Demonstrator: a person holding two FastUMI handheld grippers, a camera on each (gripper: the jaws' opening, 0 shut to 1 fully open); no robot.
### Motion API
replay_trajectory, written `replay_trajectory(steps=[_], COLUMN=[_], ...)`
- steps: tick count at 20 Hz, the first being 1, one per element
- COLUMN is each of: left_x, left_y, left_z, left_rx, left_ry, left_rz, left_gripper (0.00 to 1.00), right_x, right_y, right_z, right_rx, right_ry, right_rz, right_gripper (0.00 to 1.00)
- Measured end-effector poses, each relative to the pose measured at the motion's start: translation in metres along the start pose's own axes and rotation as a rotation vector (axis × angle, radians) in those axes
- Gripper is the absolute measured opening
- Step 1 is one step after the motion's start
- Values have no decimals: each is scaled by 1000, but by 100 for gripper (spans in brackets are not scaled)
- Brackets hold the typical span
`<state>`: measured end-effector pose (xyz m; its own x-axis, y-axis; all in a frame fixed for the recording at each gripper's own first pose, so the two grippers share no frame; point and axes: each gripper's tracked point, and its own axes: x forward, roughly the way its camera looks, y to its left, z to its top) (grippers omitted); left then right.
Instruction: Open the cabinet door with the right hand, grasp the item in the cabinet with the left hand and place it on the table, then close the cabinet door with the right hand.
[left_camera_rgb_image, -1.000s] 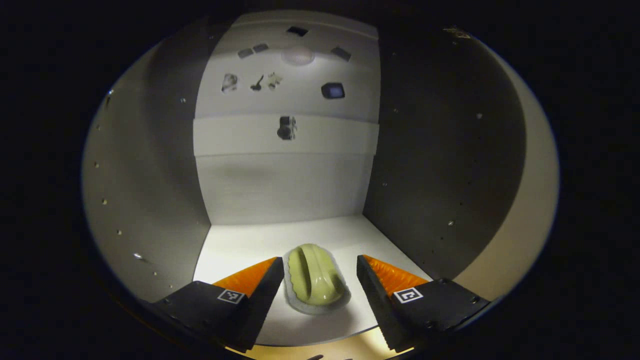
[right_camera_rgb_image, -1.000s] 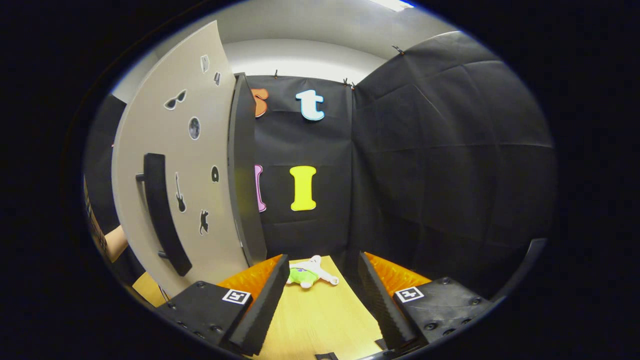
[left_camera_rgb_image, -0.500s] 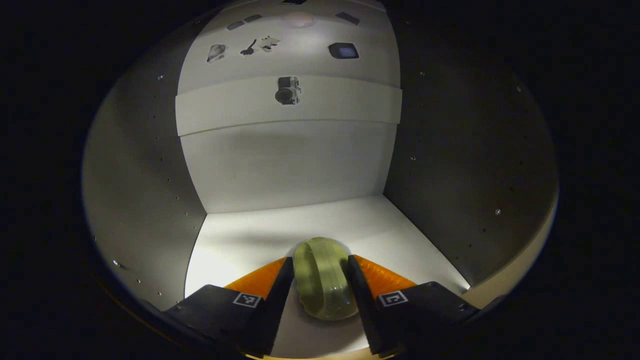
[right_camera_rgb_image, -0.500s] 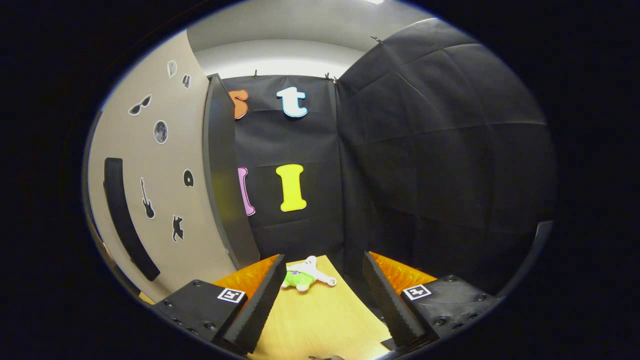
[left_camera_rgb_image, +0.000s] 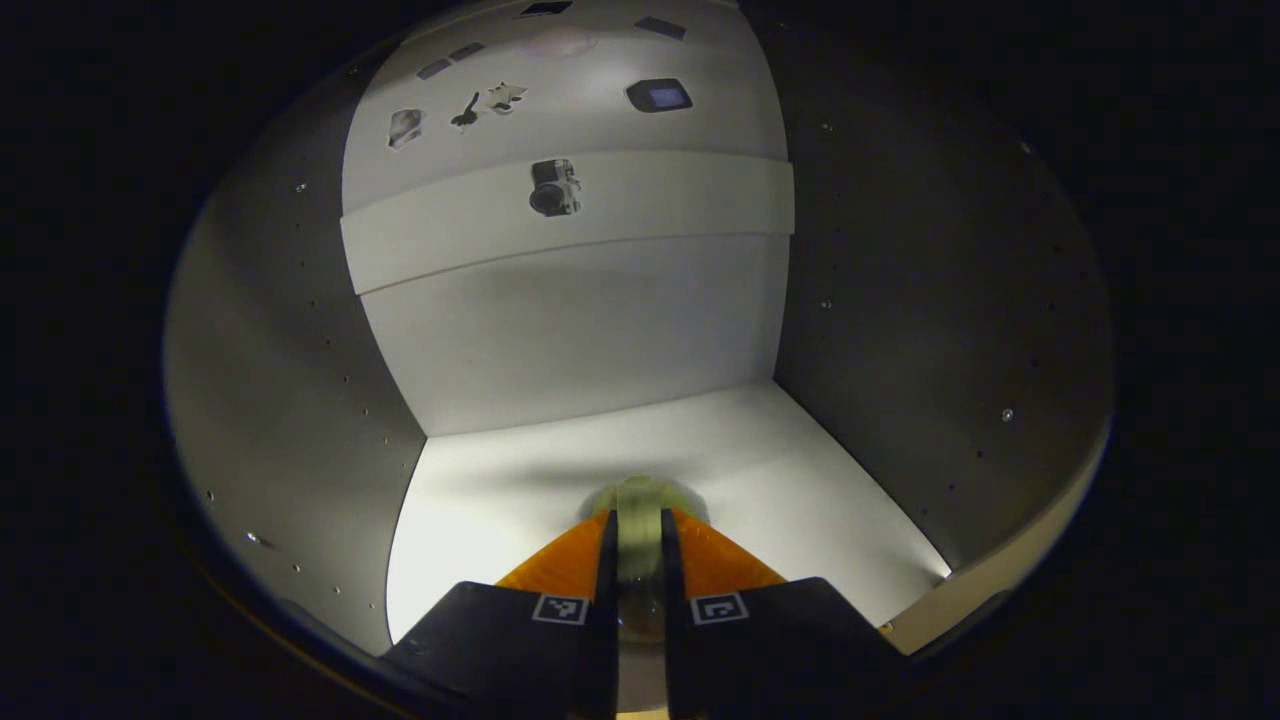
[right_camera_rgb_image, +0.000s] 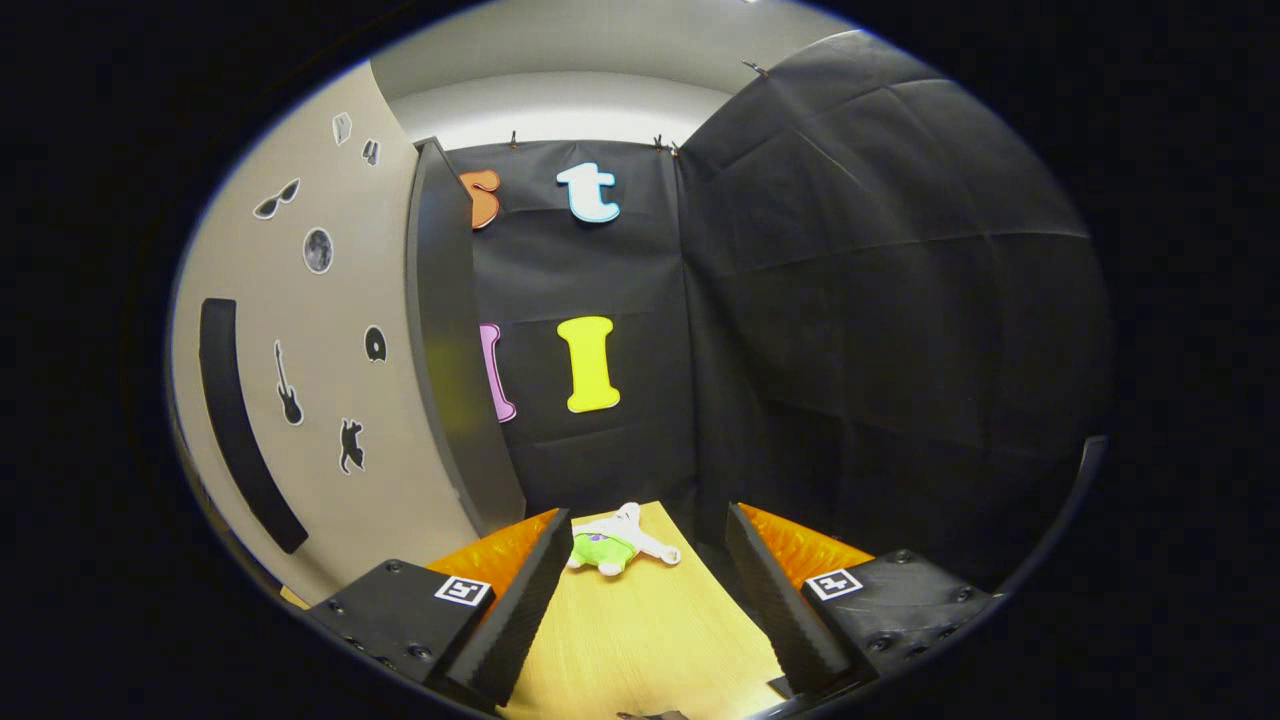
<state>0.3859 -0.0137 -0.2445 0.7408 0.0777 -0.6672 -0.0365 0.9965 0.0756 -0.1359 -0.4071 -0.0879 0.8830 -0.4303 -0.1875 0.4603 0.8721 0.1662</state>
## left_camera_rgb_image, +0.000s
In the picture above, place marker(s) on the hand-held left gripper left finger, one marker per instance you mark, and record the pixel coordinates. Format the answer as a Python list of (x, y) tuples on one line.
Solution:
[(500, 650)]

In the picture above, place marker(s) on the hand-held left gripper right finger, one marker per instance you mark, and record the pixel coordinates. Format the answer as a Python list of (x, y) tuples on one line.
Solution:
[(790, 650)]

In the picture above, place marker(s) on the small clear green bottle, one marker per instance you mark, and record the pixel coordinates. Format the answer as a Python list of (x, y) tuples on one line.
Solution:
[(638, 570)]

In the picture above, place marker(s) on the grey cabinet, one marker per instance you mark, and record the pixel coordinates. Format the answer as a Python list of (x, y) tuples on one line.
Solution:
[(600, 350)]

